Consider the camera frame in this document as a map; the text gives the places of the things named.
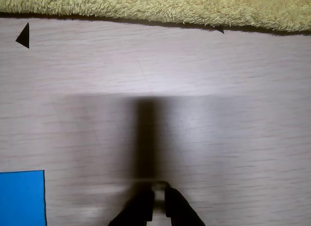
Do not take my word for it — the blue paper sheet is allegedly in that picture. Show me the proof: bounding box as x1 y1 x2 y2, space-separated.
0 170 47 226

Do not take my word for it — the yellow terry towel black trim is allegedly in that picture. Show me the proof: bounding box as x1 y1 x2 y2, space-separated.
0 0 311 34

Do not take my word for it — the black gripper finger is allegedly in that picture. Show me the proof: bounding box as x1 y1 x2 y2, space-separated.
164 186 207 226
107 188 156 226

